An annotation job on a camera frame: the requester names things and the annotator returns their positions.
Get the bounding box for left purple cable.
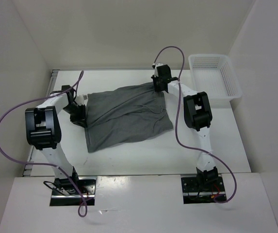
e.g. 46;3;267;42
0;70;96;217

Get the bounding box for aluminium table edge rail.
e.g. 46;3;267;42
22;69;59;177

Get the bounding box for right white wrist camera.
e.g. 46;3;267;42
152;63;164;76

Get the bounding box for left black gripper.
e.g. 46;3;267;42
62;103;87;128

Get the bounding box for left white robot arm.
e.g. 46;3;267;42
25;85;87;195

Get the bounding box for white plastic basket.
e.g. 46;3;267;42
188;54;242;101

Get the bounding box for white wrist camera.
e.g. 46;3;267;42
75;95;88;105
152;63;164;76

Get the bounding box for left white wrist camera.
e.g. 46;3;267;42
75;95;88;105

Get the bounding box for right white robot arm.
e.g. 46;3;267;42
151;63;218;192

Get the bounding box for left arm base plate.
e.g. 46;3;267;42
43;177;97;207

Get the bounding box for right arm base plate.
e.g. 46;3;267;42
181;175;227;204

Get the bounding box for grey shorts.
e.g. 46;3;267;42
85;83;173;153

